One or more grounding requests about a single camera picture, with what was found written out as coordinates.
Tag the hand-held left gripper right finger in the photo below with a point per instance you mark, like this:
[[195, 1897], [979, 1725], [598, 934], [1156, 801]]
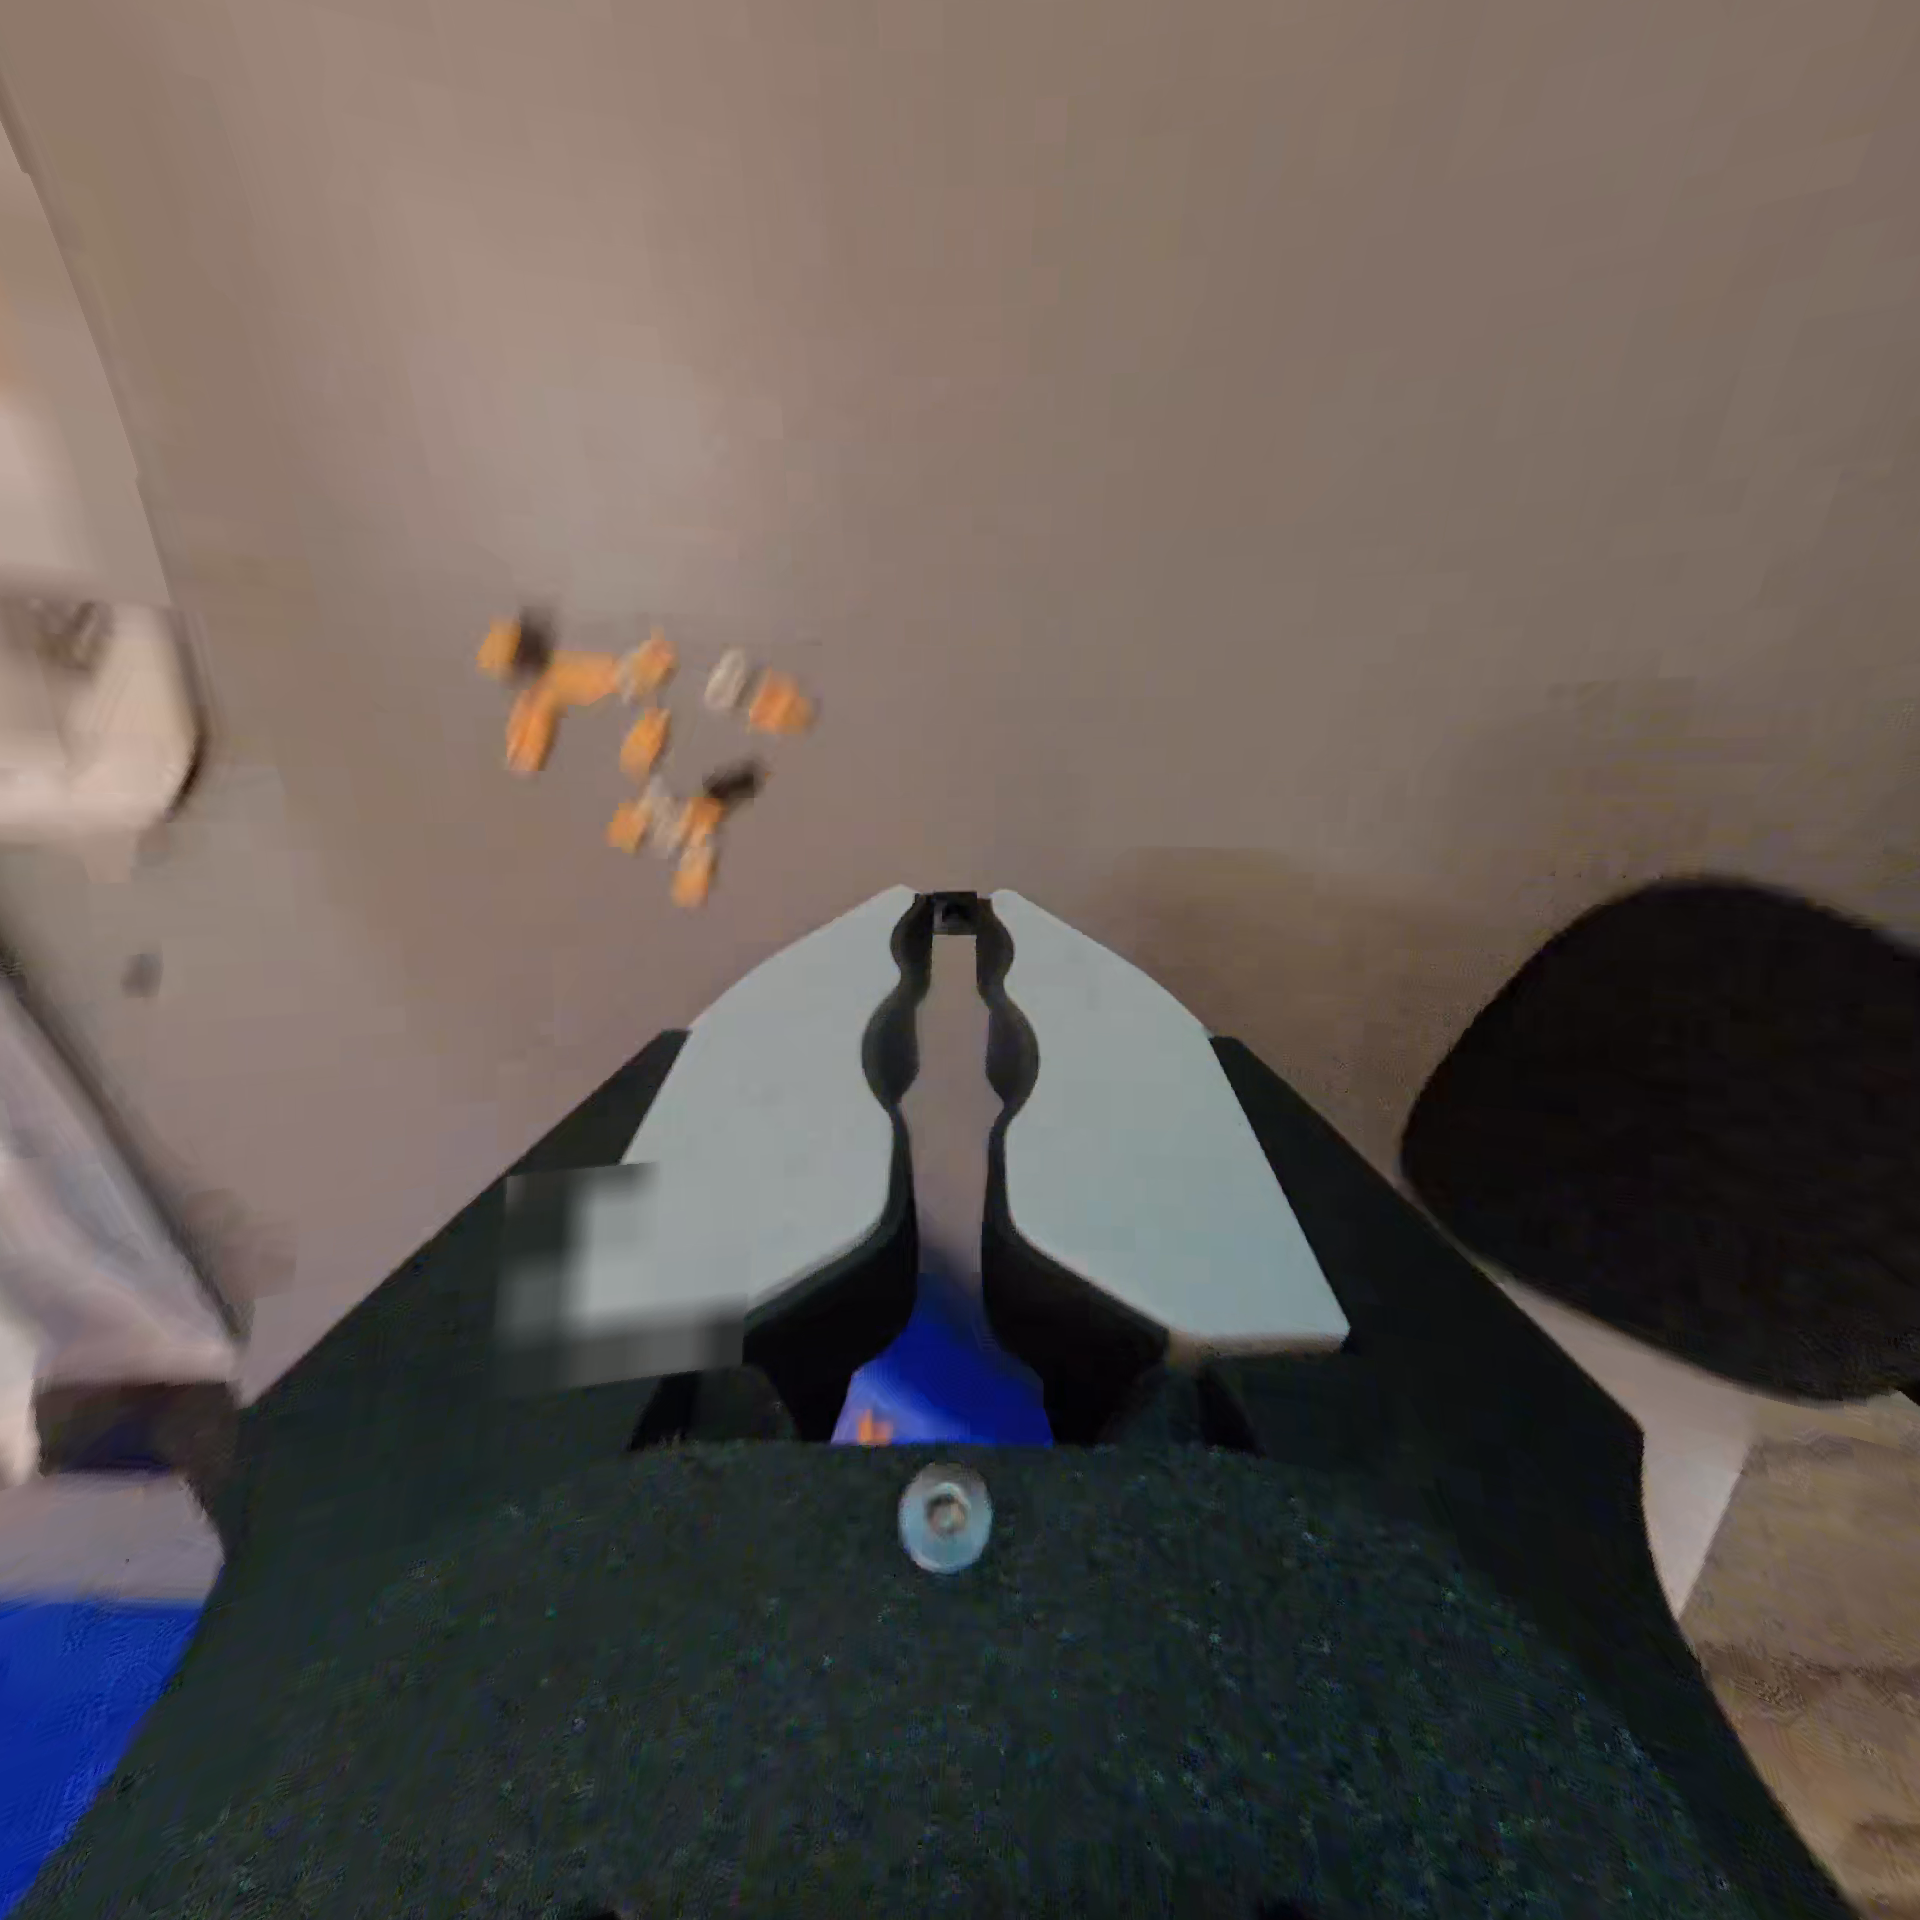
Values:
[[1155, 1153]]

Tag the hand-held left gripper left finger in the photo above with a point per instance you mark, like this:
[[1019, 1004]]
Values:
[[778, 1111]]

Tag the small black studded lego brick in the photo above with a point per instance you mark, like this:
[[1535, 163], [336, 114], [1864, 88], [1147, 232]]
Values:
[[953, 909]]

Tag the person's right forearm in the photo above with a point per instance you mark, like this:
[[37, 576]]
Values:
[[1679, 1140]]

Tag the pile of loose lego pieces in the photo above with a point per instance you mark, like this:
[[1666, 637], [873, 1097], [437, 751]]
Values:
[[578, 679]]

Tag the blue plastic bin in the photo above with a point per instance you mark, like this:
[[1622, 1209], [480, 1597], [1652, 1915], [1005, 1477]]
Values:
[[76, 1696]]

